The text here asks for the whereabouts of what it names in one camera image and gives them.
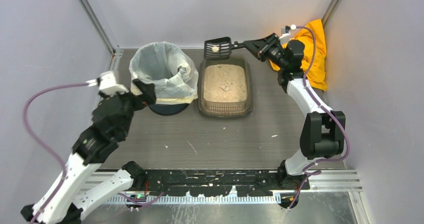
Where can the black litter scoop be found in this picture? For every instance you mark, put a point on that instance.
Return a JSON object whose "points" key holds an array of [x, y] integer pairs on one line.
{"points": [[220, 48]]}

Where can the brown plastic litter box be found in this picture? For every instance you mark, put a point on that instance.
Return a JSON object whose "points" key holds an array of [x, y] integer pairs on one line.
{"points": [[226, 110]]}

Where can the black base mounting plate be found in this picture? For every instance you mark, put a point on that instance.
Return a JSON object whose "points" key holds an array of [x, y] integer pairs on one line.
{"points": [[214, 183]]}

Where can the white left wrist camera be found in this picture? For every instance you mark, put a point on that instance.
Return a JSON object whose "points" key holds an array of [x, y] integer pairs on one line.
{"points": [[108, 84]]}

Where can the aluminium frame rail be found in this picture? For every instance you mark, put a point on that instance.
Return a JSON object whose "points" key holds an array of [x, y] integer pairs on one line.
{"points": [[330, 185]]}

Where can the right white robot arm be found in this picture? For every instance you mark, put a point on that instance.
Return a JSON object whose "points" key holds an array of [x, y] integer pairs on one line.
{"points": [[322, 135]]}

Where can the yellow cloth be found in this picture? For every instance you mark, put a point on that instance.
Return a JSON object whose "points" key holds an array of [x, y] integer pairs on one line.
{"points": [[314, 53]]}

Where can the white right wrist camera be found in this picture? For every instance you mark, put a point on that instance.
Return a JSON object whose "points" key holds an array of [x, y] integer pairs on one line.
{"points": [[286, 35]]}

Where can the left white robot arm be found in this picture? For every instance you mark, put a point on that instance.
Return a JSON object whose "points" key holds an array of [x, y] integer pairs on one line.
{"points": [[64, 202]]}

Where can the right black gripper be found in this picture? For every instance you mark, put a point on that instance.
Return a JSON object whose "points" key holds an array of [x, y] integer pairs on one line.
{"points": [[263, 47]]}

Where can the translucent white bin liner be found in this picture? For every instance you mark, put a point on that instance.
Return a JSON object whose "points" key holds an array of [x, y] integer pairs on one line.
{"points": [[172, 72]]}

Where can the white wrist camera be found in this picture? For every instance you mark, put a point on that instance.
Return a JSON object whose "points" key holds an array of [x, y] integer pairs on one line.
{"points": [[286, 35], [108, 84]]}

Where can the beige cat litter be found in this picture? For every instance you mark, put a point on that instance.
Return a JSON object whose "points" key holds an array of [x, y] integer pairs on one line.
{"points": [[225, 83]]}

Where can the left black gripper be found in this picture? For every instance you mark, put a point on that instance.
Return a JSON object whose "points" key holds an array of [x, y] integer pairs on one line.
{"points": [[131, 100]]}

